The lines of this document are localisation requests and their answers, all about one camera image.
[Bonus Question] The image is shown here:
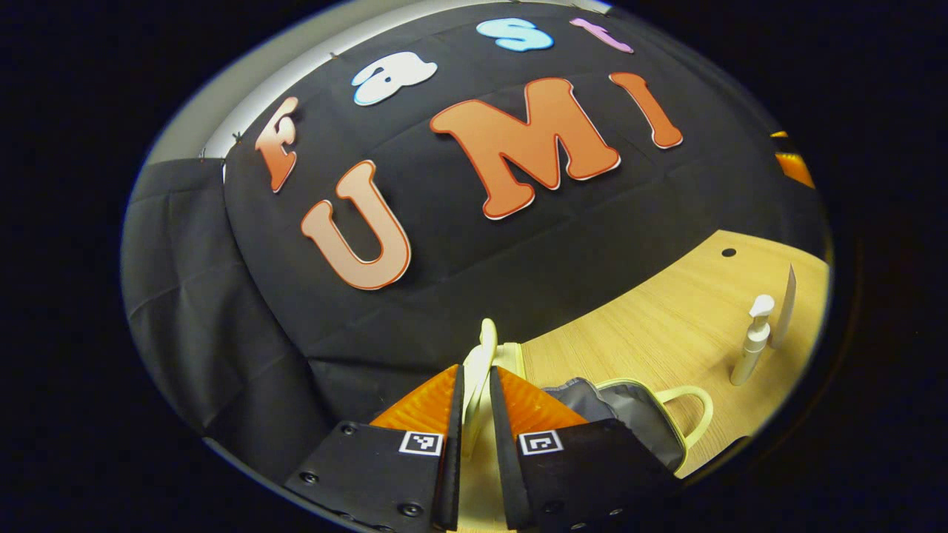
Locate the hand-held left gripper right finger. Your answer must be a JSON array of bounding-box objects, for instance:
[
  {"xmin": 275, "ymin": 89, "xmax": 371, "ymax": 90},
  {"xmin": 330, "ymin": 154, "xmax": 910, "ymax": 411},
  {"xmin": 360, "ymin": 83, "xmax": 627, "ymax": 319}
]
[{"xmin": 489, "ymin": 366, "xmax": 686, "ymax": 533}]

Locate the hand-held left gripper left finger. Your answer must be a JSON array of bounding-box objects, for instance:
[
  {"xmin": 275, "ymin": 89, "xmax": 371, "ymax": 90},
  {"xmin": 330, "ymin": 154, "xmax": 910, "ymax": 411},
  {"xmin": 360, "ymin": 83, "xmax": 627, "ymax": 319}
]
[{"xmin": 285, "ymin": 363, "xmax": 466, "ymax": 533}]

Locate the pale yellow suitcase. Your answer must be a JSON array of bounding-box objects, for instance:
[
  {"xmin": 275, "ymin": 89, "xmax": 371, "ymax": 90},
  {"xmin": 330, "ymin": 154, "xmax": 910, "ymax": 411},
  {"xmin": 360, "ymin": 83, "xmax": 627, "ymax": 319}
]
[{"xmin": 458, "ymin": 318, "xmax": 715, "ymax": 478}]

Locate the white squeeze tube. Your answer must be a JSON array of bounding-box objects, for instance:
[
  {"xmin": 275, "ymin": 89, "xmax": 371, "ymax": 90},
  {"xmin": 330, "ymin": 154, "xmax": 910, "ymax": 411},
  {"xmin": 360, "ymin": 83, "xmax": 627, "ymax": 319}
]
[{"xmin": 769, "ymin": 264, "xmax": 798, "ymax": 350}]

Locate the white pump bottle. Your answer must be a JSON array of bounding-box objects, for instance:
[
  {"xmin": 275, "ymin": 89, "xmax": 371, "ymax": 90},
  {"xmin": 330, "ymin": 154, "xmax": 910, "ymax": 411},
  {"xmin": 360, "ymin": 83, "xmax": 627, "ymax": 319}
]
[{"xmin": 730, "ymin": 294, "xmax": 776, "ymax": 387}]

